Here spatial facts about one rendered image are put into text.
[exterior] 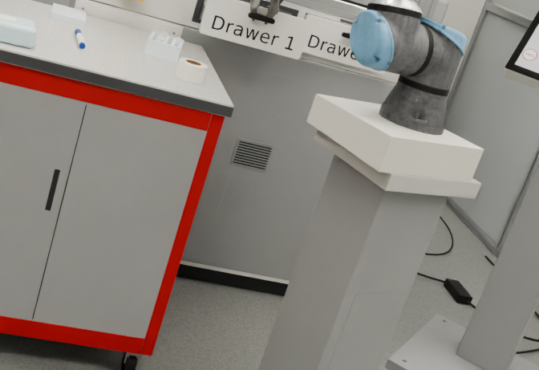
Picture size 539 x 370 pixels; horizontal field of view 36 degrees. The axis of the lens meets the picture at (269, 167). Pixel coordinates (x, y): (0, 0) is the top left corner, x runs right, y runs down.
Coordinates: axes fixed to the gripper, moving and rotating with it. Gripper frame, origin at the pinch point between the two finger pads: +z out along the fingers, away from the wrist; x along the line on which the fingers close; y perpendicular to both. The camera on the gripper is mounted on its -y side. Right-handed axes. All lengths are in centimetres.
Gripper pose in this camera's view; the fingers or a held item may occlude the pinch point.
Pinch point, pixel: (260, 17)
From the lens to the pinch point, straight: 224.5
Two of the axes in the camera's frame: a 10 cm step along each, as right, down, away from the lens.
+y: 2.0, 3.6, -9.1
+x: 9.3, 2.1, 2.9
